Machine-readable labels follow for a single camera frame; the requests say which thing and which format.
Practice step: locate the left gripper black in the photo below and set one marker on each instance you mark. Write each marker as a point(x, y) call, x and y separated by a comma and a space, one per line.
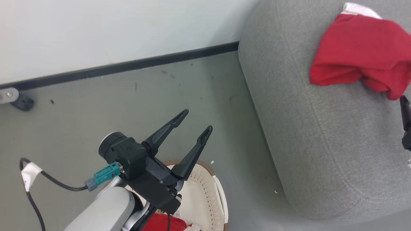
point(157, 186)

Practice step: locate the red cloth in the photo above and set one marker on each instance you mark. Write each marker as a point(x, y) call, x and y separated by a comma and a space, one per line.
point(359, 48)
point(159, 223)

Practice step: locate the black door stopper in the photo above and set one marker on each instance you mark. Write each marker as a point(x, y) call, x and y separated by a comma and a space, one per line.
point(23, 102)

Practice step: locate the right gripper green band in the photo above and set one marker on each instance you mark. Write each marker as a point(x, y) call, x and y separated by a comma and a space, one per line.
point(407, 141)

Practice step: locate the grey fabric sofa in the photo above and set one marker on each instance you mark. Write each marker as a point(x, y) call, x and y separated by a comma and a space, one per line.
point(321, 144)

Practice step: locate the black baseboard strip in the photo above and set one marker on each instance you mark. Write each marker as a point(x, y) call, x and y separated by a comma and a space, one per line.
point(128, 66)

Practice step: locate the cream perforated laundry basket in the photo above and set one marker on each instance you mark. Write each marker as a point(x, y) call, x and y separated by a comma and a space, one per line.
point(202, 199)

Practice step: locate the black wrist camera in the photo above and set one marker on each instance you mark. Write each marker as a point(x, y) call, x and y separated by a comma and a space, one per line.
point(125, 154)

